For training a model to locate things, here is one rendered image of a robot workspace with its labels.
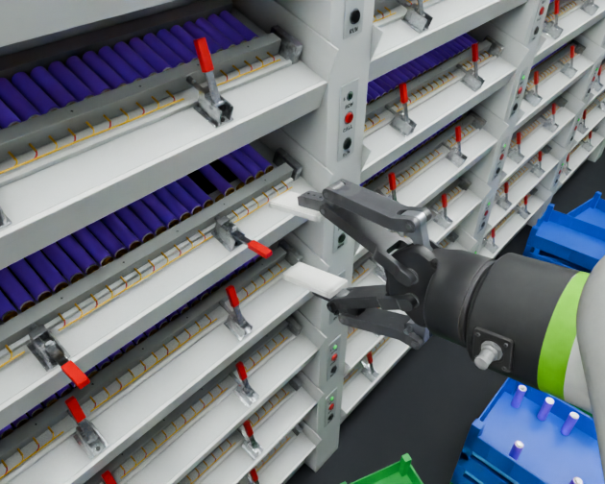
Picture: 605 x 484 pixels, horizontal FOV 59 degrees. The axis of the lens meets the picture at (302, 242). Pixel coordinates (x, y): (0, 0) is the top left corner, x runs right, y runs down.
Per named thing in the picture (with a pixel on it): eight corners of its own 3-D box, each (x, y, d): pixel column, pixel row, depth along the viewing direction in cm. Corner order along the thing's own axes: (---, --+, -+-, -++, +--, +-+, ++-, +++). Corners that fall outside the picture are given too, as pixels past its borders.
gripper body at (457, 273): (466, 285, 38) (362, 251, 44) (464, 373, 42) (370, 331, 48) (512, 239, 43) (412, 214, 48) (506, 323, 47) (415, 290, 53)
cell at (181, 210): (160, 189, 76) (189, 218, 75) (150, 194, 75) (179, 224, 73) (160, 181, 75) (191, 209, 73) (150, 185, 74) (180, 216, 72)
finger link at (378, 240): (407, 291, 45) (413, 280, 44) (312, 215, 49) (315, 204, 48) (431, 269, 47) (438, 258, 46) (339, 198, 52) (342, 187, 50)
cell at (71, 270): (54, 243, 67) (84, 278, 65) (39, 251, 66) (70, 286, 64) (52, 234, 65) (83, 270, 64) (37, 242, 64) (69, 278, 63)
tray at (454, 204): (474, 209, 152) (500, 177, 141) (342, 331, 117) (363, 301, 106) (420, 166, 157) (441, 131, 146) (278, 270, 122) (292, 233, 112)
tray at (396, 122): (506, 84, 128) (541, 33, 117) (351, 189, 93) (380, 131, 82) (441, 36, 133) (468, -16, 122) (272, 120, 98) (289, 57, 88)
